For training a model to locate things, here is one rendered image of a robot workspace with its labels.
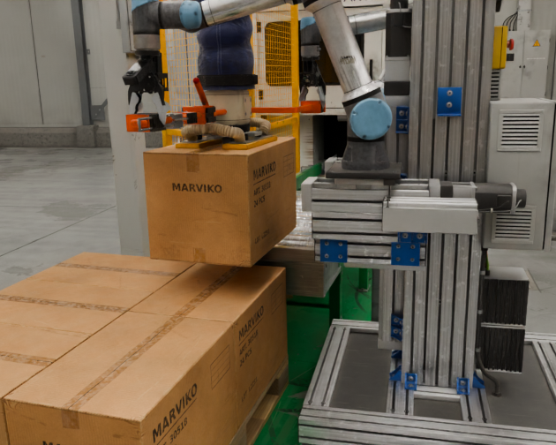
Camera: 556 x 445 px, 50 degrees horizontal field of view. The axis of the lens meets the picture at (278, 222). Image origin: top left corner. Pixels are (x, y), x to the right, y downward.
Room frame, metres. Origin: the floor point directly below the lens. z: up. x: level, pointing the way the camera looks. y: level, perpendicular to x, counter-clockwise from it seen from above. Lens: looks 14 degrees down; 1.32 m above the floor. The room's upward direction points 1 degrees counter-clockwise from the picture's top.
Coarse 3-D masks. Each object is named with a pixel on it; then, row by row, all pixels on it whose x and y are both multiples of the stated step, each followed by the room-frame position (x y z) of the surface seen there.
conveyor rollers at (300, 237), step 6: (300, 192) 4.05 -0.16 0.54; (300, 198) 3.86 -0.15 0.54; (300, 204) 3.67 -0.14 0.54; (300, 210) 3.49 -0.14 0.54; (300, 216) 3.31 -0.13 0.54; (306, 216) 3.30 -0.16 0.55; (300, 222) 3.14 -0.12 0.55; (306, 222) 3.20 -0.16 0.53; (300, 228) 3.03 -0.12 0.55; (306, 228) 3.02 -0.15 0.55; (288, 234) 2.95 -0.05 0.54; (294, 234) 2.94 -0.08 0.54; (300, 234) 2.93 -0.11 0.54; (306, 234) 2.92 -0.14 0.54; (282, 240) 2.79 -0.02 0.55; (288, 240) 2.78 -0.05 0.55; (294, 240) 2.84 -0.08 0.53; (300, 240) 2.83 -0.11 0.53; (306, 240) 2.82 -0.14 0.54; (312, 240) 2.82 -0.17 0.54; (294, 246) 2.67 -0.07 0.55; (300, 246) 2.67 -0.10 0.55; (306, 246) 2.73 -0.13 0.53; (312, 246) 2.72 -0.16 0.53
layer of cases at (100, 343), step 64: (128, 256) 2.59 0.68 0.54; (0, 320) 1.88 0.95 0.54; (64, 320) 1.87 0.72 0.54; (128, 320) 1.86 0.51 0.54; (192, 320) 1.84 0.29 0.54; (256, 320) 2.02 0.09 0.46; (0, 384) 1.44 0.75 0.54; (64, 384) 1.43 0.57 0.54; (128, 384) 1.42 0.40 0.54; (192, 384) 1.52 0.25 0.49; (256, 384) 2.00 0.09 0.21
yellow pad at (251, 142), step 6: (246, 138) 2.22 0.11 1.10; (252, 138) 2.31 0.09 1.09; (258, 138) 2.31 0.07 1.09; (264, 138) 2.34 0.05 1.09; (270, 138) 2.36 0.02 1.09; (276, 138) 2.43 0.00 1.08; (228, 144) 2.15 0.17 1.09; (234, 144) 2.15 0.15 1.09; (240, 144) 2.14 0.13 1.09; (246, 144) 2.14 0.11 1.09; (252, 144) 2.18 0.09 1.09; (258, 144) 2.23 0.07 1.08; (264, 144) 2.30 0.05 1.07
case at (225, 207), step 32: (160, 160) 2.10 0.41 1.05; (192, 160) 2.06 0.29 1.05; (224, 160) 2.02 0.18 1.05; (256, 160) 2.08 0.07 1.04; (288, 160) 2.45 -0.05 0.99; (160, 192) 2.10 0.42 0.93; (192, 192) 2.06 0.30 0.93; (224, 192) 2.03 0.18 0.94; (256, 192) 2.07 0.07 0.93; (288, 192) 2.45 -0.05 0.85; (160, 224) 2.10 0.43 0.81; (192, 224) 2.06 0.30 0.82; (224, 224) 2.03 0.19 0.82; (256, 224) 2.06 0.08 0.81; (288, 224) 2.44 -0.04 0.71; (160, 256) 2.11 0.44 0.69; (192, 256) 2.07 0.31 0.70; (224, 256) 2.03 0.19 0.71; (256, 256) 2.05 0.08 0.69
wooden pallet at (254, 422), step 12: (288, 360) 2.38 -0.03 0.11; (276, 372) 2.23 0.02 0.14; (288, 372) 2.38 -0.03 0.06; (276, 384) 2.25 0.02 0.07; (288, 384) 2.38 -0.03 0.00; (264, 396) 2.25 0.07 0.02; (276, 396) 2.24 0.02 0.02; (252, 408) 1.96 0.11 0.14; (264, 408) 2.16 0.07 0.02; (252, 420) 2.07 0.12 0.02; (264, 420) 2.07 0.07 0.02; (240, 432) 1.83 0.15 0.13; (252, 432) 1.99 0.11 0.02; (240, 444) 1.83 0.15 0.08; (252, 444) 1.94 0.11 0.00
